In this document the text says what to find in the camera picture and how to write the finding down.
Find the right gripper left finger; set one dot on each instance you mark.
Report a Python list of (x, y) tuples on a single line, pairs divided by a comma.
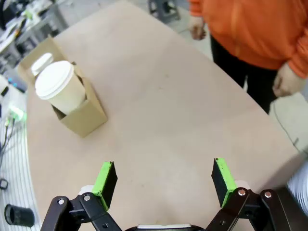
[(91, 211)]

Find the grey cluttered workbench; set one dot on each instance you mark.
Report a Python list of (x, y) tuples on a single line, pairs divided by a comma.
[(29, 21)]

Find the black cylinder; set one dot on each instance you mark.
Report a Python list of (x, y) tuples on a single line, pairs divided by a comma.
[(19, 215)]

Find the white ribbed stack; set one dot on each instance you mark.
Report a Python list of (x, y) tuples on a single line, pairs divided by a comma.
[(299, 185)]

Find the person's right forearm orange sleeve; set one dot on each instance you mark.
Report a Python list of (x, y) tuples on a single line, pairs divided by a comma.
[(196, 8)]

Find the green lit device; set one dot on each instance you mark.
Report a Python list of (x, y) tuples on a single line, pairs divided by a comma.
[(17, 113)]

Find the white plastic cup lid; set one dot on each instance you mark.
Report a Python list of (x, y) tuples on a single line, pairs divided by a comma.
[(54, 79)]

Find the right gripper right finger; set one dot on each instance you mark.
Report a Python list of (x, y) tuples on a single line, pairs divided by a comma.
[(243, 211)]

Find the grey stool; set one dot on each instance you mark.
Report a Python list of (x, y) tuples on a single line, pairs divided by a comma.
[(164, 9)]

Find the person in orange jacket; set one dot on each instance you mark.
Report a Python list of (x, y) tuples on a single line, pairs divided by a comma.
[(252, 31)]

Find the lidded white paper cup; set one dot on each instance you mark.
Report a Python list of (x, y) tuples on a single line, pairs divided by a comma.
[(41, 63)]

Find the person's right hand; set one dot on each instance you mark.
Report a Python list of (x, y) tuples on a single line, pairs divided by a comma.
[(197, 27)]

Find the person's left hand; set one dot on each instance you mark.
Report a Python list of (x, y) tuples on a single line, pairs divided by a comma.
[(287, 80)]

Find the brown cardboard cup carrier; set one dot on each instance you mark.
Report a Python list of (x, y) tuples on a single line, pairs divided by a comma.
[(89, 115)]

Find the person's left forearm orange sleeve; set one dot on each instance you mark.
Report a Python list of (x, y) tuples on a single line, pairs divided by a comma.
[(300, 57)]

